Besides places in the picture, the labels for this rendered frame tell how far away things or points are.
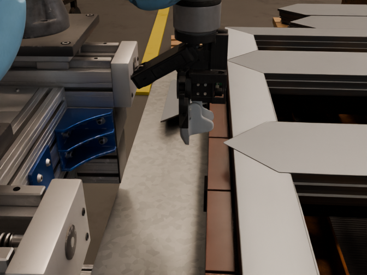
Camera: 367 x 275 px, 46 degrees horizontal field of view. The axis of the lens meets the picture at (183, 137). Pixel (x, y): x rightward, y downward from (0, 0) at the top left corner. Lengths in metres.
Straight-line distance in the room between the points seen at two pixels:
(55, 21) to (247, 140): 0.41
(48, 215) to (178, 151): 0.71
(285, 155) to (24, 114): 0.44
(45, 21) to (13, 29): 0.53
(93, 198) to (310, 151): 1.46
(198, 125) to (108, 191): 1.42
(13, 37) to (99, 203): 1.80
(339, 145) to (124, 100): 0.40
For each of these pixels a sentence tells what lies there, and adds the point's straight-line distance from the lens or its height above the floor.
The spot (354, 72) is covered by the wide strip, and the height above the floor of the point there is 0.87.
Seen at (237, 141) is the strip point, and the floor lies 0.87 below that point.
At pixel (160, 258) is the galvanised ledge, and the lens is 0.82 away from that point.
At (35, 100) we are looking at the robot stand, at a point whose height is 0.95.
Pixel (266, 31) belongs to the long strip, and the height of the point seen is 0.87.
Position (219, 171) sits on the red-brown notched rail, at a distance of 0.78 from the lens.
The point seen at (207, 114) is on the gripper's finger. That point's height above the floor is 0.91.
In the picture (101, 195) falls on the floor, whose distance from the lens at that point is 2.11.
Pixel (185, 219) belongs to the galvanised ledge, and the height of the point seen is 0.68.
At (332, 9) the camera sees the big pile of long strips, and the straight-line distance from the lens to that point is 1.92.
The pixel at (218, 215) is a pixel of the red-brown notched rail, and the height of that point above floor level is 0.83.
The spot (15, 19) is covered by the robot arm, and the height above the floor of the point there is 1.19.
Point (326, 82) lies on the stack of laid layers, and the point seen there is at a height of 0.85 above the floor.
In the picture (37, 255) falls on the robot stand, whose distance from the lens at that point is 0.40.
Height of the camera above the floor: 1.26
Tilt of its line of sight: 30 degrees down
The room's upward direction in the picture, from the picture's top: straight up
